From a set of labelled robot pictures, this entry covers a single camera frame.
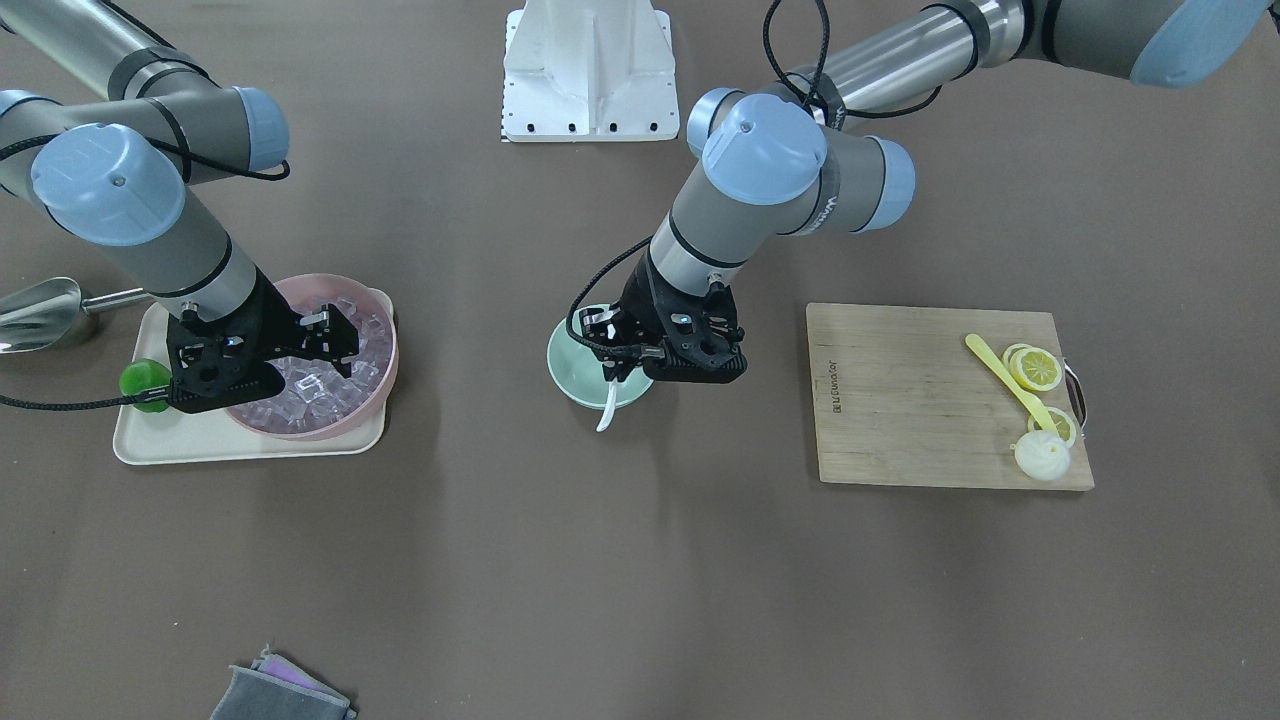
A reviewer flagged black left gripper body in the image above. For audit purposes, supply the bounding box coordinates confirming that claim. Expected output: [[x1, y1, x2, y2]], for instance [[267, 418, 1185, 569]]
[[579, 254, 748, 383]]

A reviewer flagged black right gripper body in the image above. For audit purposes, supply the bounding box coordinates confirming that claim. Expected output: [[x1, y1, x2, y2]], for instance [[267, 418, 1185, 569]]
[[166, 272, 358, 414]]

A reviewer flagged white ceramic spoon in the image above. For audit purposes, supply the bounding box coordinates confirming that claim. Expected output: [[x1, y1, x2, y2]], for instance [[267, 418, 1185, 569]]
[[595, 379, 622, 433]]

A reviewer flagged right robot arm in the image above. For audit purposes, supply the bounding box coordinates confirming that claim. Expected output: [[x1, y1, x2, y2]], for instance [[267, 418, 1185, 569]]
[[1, 1, 358, 414]]

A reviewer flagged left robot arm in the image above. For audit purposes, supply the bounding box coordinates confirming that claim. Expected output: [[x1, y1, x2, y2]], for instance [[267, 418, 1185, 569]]
[[564, 1, 1277, 389]]

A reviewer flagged mint green bowl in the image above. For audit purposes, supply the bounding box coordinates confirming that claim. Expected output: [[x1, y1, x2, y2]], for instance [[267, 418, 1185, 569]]
[[547, 316, 654, 411]]

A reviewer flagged pink bowl with ice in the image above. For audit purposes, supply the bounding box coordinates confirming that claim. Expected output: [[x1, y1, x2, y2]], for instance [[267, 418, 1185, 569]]
[[225, 273, 401, 441]]

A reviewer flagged metal ice scoop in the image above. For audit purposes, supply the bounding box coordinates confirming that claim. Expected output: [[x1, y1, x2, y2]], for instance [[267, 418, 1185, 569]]
[[1, 277, 154, 354]]

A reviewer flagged green lime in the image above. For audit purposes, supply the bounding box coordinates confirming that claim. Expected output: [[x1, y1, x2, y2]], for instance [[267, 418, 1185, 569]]
[[118, 357, 172, 413]]

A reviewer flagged wooden cutting board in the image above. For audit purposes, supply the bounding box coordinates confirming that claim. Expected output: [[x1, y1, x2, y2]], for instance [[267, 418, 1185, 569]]
[[805, 304, 1061, 489]]

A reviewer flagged grey folded cloth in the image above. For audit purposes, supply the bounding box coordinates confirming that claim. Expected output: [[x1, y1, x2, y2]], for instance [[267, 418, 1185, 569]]
[[210, 648, 358, 719]]

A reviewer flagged yellow lemon slice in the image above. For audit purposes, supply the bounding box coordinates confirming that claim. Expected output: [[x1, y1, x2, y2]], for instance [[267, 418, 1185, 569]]
[[1046, 406, 1079, 448], [1007, 346, 1064, 393]]

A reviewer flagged yellow plastic knife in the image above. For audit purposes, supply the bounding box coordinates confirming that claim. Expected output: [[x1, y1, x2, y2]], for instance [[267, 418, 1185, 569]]
[[964, 333, 1057, 433]]

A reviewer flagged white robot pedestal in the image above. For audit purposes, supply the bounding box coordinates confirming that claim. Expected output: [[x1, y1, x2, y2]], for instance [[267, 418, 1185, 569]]
[[500, 1, 681, 143]]

